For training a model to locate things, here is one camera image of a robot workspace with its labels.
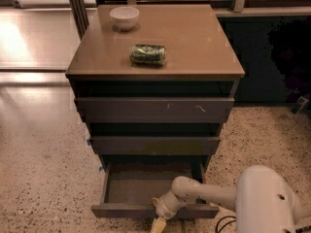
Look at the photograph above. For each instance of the dark low cabinet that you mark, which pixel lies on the dark low cabinet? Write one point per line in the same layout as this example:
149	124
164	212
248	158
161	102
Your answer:
275	53

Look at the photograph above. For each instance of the dark top drawer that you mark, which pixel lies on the dark top drawer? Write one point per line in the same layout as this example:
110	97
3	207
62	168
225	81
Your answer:
154	110

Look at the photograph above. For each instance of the green soda can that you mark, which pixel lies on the green soda can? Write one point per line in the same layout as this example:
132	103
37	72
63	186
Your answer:
148	54

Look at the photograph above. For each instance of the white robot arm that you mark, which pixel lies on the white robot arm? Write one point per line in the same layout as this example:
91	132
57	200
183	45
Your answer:
262	200

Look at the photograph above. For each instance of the white bowl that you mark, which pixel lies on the white bowl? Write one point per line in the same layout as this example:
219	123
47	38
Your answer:
125	18

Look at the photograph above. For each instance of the dark middle drawer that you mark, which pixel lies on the dark middle drawer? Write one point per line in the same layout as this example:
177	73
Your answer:
110	145

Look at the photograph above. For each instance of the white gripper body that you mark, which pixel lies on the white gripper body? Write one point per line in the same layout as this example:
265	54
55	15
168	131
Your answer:
164	208

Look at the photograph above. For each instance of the dark bottom drawer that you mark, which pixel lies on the dark bottom drawer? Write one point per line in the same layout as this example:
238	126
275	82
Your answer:
129	188

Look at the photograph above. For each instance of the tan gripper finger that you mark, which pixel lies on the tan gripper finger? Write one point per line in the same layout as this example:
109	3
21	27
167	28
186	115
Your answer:
158	225

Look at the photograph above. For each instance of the dark drawer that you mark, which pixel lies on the dark drawer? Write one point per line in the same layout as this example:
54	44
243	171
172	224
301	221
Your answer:
129	188
154	110
110	145

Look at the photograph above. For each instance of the brown drawer cabinet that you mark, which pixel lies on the brown drawer cabinet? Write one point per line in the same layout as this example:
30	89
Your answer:
200	63

